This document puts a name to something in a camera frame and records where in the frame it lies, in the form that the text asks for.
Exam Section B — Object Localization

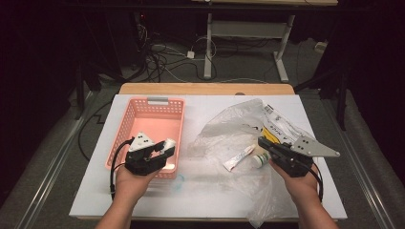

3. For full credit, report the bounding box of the white desk frame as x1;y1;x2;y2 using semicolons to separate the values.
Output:
190;0;339;84

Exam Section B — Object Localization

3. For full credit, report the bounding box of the white tube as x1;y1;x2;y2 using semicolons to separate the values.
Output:
223;144;257;173

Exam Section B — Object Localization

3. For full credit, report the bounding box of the white power strip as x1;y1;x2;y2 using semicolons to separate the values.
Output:
314;41;329;54

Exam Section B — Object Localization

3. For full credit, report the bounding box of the person's right hand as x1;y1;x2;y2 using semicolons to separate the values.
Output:
268;158;321;205

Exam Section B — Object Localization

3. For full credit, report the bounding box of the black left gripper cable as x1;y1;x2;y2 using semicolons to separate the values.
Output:
109;137;135;199

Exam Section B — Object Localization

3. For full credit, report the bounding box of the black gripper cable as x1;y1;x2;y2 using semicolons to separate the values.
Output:
109;137;135;199
309;165;325;203

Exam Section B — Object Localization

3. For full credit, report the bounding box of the black computer tower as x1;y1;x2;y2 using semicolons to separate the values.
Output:
104;9;147;70

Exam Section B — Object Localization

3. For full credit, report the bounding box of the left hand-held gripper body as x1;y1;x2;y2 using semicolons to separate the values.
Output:
123;131;167;177

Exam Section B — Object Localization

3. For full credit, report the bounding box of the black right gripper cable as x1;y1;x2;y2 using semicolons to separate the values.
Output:
309;165;325;203

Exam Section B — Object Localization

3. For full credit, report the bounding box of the white floor cable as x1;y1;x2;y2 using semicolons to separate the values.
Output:
159;36;268;84

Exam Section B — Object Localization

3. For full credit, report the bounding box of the person's left hand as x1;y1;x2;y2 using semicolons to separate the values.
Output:
114;165;160;205

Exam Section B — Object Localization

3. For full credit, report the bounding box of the black metal stand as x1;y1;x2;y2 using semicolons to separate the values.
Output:
75;61;103;121
294;63;349;132

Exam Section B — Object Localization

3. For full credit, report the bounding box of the metal floor rail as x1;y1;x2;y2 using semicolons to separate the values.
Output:
330;92;395;229
18;92;96;229

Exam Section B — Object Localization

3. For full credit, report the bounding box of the black floor cable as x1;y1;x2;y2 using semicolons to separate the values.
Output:
77;100;113;161

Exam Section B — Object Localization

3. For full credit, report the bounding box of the small white container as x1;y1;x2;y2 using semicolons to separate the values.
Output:
161;137;178;154

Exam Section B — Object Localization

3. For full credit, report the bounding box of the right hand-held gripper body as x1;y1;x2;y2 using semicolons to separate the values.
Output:
272;135;341;178

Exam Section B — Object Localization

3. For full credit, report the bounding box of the clear plastic bag yellow smiley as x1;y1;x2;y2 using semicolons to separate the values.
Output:
187;98;319;228

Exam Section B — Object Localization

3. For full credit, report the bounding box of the pink perforated plastic basket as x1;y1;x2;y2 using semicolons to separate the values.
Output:
105;96;186;179

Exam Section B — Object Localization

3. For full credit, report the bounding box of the white table mat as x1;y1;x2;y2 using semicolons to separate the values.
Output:
69;94;348;220

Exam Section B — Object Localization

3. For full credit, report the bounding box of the white bottle green label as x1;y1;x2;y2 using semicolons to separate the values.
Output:
251;152;271;170

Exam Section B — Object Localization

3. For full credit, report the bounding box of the black cable bundle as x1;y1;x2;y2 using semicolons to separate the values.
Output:
137;18;211;84

